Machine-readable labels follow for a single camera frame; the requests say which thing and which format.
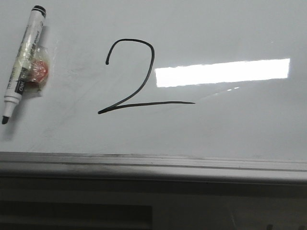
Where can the red magnet taped to marker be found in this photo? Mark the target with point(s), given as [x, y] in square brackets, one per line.
[39, 71]

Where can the white black whiteboard marker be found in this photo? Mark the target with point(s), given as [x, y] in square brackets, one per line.
[23, 61]

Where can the white whiteboard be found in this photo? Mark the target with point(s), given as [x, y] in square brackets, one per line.
[176, 90]

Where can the dark vent panel below whiteboard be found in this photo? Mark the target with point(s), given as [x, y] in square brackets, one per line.
[72, 216]

